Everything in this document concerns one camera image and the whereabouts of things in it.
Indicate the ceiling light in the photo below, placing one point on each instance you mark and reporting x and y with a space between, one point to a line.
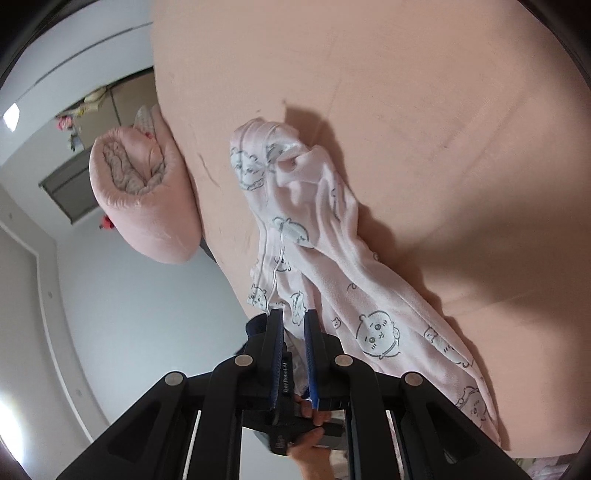
11 116

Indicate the pink checked pillow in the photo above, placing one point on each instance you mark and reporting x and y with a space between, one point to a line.
145 120

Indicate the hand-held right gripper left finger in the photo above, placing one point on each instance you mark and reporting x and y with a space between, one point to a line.
277 346

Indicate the beige cabinet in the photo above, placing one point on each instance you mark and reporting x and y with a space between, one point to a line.
124 106

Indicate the red plush toy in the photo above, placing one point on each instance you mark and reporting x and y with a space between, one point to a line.
107 222

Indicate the pink printed pajama top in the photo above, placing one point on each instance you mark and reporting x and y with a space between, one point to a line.
332 286

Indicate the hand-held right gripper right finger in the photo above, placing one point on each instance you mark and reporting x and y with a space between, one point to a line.
311 355

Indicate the person's left hand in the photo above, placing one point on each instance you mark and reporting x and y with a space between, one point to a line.
309 443

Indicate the person's left forearm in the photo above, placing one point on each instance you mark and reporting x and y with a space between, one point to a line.
316 474

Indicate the pink plush toy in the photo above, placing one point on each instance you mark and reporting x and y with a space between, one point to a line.
64 122

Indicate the bed with pink sheet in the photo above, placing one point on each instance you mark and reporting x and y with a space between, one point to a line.
415 115

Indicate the rolled pink quilt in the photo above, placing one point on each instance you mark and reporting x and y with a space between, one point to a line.
138 207

